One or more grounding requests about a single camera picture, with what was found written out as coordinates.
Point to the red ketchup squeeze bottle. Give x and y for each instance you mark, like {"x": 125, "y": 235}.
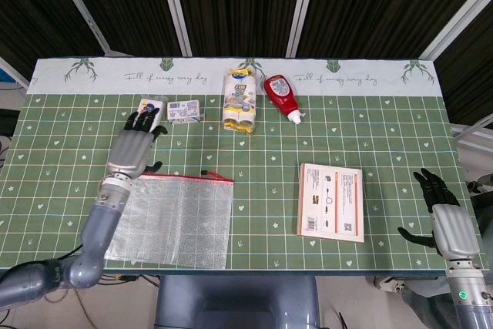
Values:
{"x": 281, "y": 94}

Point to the yellow white roll package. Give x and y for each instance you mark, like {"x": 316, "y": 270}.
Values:
{"x": 239, "y": 101}

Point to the black pleated curtain panel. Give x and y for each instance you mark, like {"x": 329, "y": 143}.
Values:
{"x": 127, "y": 5}
{"x": 473, "y": 74}
{"x": 239, "y": 5}
{"x": 31, "y": 9}
{"x": 377, "y": 5}

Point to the orange white flat box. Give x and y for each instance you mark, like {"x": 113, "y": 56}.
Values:
{"x": 331, "y": 202}

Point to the white tissue pack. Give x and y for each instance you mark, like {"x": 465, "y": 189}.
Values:
{"x": 148, "y": 103}

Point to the silver zip pouch red edge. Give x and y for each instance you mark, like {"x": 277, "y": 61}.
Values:
{"x": 173, "y": 225}

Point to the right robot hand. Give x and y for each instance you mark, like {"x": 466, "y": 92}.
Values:
{"x": 456, "y": 232}

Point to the white partition frame post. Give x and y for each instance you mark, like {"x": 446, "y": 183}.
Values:
{"x": 173, "y": 5}
{"x": 300, "y": 5}
{"x": 79, "y": 5}
{"x": 458, "y": 17}

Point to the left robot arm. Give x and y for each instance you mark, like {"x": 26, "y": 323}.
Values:
{"x": 98, "y": 229}

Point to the small blue white box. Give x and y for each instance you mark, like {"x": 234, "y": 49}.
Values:
{"x": 184, "y": 111}

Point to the grey robot torso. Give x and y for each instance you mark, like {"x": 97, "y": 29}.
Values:
{"x": 235, "y": 302}

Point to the green checkered tablecloth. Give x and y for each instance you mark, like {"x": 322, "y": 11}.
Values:
{"x": 269, "y": 144}

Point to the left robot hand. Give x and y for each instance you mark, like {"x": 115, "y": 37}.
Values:
{"x": 129, "y": 152}

